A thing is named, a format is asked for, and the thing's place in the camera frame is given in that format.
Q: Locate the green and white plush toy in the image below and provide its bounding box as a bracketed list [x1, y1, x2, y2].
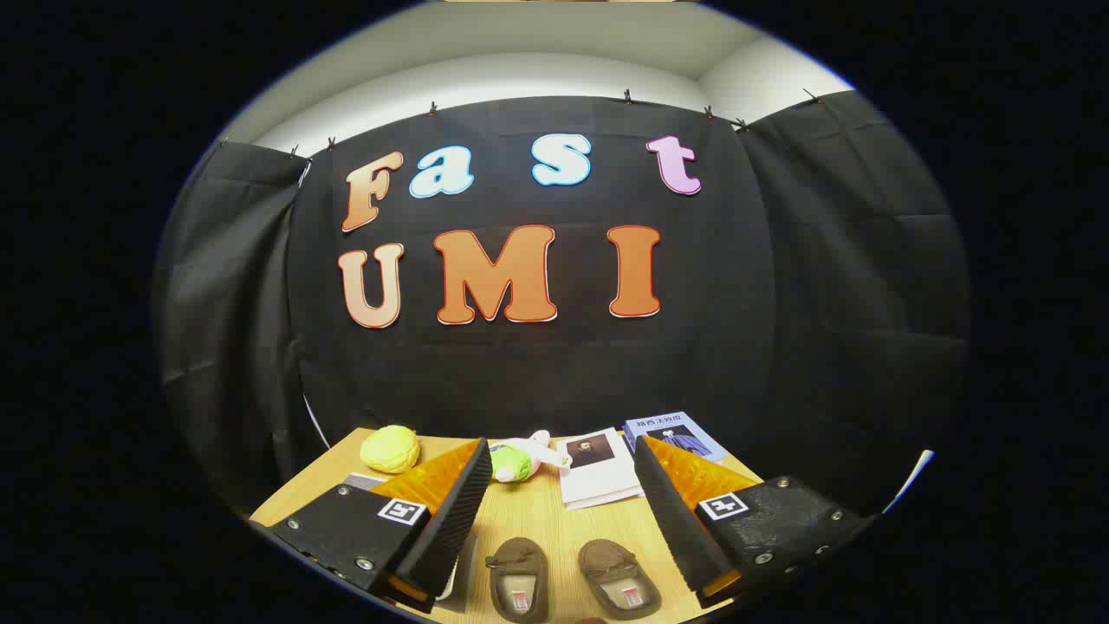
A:
[488, 430, 573, 484]

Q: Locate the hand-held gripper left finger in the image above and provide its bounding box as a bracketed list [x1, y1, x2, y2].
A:
[250, 438, 493, 614]

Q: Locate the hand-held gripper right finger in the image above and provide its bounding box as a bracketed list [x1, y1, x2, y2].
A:
[635, 435, 883, 609]

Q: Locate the brown moccasin shoe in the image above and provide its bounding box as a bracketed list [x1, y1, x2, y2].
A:
[485, 537, 550, 623]
[578, 539, 663, 621]

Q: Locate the yellow round plush toy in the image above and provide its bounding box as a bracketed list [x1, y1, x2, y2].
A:
[360, 425, 422, 475]

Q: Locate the blue book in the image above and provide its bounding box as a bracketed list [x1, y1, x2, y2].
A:
[622, 411, 729, 465]

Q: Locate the white book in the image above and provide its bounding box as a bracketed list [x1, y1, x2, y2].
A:
[554, 427, 645, 510]

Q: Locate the white sheet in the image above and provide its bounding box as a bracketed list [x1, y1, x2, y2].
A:
[882, 449, 936, 514]

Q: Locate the beige fabric storage box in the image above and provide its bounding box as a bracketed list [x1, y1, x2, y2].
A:
[344, 472, 479, 609]

